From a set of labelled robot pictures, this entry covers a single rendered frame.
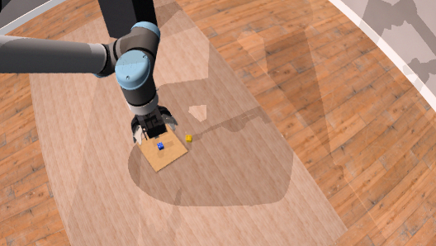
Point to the blue die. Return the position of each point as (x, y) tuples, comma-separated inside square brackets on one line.
[(160, 145)]

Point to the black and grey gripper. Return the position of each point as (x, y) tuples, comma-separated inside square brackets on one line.
[(163, 116)]

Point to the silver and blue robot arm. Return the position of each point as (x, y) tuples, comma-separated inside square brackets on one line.
[(133, 55)]

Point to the tan mat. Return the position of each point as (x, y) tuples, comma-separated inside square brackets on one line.
[(159, 159)]

